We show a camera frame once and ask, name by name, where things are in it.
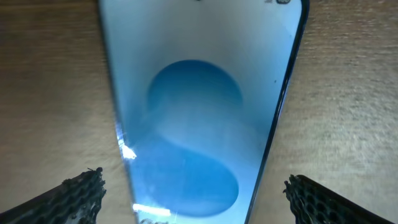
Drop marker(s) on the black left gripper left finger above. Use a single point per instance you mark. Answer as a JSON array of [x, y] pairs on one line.
[[75, 201]]

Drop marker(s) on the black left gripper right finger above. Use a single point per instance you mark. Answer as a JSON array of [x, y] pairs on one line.
[[312, 203]]

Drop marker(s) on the blue Samsung Galaxy smartphone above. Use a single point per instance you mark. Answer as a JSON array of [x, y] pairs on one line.
[[198, 87]]

